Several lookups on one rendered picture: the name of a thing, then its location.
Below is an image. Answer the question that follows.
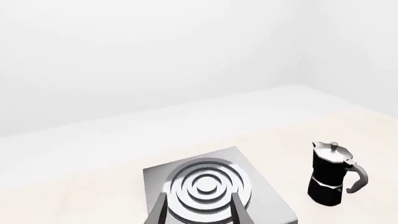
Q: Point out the flat stove plate with rings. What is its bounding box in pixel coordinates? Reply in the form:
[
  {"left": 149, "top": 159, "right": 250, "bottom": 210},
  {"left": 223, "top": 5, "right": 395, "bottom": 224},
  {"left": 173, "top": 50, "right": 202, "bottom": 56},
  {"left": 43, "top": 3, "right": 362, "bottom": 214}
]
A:
[{"left": 142, "top": 146, "right": 299, "bottom": 224}]

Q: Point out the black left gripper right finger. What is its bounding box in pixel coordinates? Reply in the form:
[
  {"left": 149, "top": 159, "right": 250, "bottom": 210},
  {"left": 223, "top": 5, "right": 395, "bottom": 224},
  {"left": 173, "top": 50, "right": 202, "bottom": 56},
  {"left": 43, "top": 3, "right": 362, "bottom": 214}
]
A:
[{"left": 231, "top": 192, "right": 257, "bottom": 224}]

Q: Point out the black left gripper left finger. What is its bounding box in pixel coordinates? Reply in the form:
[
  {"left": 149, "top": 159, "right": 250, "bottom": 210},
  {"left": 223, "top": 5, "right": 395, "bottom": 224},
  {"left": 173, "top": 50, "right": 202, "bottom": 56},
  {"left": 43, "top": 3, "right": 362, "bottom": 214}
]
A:
[{"left": 143, "top": 192, "right": 169, "bottom": 224}]

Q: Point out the black moka pot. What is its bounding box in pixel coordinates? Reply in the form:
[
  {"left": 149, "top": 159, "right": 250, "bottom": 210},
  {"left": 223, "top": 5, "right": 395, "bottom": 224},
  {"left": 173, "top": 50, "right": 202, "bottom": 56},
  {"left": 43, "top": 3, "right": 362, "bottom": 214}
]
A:
[{"left": 307, "top": 140, "right": 369, "bottom": 207}]

